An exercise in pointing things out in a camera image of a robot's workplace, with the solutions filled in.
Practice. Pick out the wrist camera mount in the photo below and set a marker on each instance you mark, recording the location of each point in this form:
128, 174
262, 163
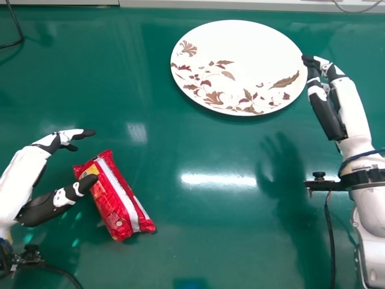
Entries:
28, 256
325, 184

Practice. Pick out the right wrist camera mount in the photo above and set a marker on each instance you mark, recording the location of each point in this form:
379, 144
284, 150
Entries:
325, 184

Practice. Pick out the red biscuit packet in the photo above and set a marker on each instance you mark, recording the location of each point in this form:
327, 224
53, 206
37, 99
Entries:
117, 195

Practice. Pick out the white plate brown leaf pattern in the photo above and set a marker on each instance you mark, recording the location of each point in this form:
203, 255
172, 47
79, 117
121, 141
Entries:
240, 51

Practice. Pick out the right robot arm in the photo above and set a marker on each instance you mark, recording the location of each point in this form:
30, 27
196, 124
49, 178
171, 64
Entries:
373, 241

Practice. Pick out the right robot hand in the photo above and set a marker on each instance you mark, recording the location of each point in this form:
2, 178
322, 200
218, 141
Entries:
352, 111

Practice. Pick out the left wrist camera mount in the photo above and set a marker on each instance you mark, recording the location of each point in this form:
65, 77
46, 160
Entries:
28, 256

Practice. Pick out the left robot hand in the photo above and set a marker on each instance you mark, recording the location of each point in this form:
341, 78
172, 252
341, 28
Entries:
21, 174

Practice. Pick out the white socket strip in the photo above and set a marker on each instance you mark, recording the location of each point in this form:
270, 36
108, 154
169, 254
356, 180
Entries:
210, 3

